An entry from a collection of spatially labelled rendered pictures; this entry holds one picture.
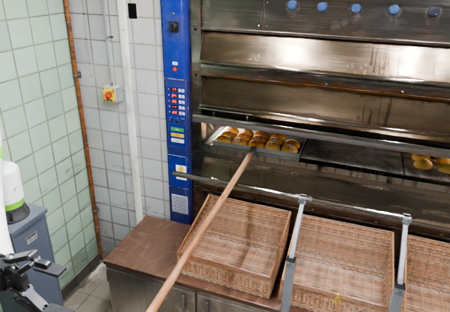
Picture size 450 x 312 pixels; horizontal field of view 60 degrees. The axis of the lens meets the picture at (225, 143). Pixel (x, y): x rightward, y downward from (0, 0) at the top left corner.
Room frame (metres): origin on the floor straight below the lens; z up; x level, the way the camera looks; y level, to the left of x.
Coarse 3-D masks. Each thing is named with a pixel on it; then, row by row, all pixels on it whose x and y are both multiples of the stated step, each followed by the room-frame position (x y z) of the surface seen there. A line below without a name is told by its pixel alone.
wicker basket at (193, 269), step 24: (216, 216) 2.15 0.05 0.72; (240, 216) 2.11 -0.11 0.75; (264, 216) 2.06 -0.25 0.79; (288, 216) 1.99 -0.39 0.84; (216, 240) 2.07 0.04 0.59; (240, 240) 2.06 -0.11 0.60; (264, 240) 2.02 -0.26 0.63; (192, 264) 1.74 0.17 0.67; (216, 264) 1.69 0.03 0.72; (240, 264) 1.85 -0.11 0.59; (264, 264) 1.85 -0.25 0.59; (240, 288) 1.65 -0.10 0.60; (264, 288) 1.60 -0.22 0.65
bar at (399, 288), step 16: (176, 176) 1.90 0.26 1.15; (192, 176) 1.87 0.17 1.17; (272, 192) 1.72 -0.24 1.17; (288, 192) 1.71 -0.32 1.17; (352, 208) 1.59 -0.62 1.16; (368, 208) 1.58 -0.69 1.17; (288, 256) 1.49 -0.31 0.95; (400, 256) 1.41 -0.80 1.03; (288, 272) 1.46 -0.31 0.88; (400, 272) 1.36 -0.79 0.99; (288, 288) 1.46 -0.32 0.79; (400, 288) 1.30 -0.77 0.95; (288, 304) 1.45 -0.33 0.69; (400, 304) 1.29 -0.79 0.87
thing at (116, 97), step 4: (108, 84) 2.45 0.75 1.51; (104, 88) 2.39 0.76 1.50; (108, 88) 2.38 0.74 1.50; (112, 88) 2.37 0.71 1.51; (116, 88) 2.38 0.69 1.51; (120, 88) 2.42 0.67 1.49; (104, 92) 2.39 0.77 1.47; (108, 92) 2.38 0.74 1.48; (116, 92) 2.37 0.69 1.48; (120, 92) 2.41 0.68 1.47; (112, 96) 2.37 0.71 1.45; (116, 96) 2.37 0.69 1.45; (120, 96) 2.41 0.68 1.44; (104, 100) 2.39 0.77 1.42; (108, 100) 2.38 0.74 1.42; (112, 100) 2.37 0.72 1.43; (116, 100) 2.37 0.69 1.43; (120, 100) 2.40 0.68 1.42
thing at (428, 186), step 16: (208, 144) 2.28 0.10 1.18; (256, 160) 2.13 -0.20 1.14; (272, 160) 2.10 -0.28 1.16; (288, 160) 2.07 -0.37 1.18; (304, 160) 2.07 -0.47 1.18; (352, 176) 1.95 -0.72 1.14; (368, 176) 1.92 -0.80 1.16; (384, 176) 1.90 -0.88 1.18; (400, 176) 1.90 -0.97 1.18; (448, 192) 1.79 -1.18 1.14
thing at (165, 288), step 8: (248, 160) 2.02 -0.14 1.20; (240, 168) 1.90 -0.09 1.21; (232, 184) 1.74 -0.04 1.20; (224, 192) 1.65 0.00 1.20; (224, 200) 1.61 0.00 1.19; (216, 208) 1.52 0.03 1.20; (208, 216) 1.45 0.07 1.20; (208, 224) 1.41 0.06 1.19; (200, 232) 1.34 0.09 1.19; (192, 240) 1.29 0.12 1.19; (192, 248) 1.24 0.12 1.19; (184, 256) 1.19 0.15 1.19; (176, 264) 1.15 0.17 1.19; (184, 264) 1.16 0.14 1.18; (176, 272) 1.11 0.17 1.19; (168, 280) 1.07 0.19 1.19; (168, 288) 1.04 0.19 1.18; (160, 296) 1.00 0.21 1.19; (152, 304) 0.96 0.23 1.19; (160, 304) 0.97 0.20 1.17
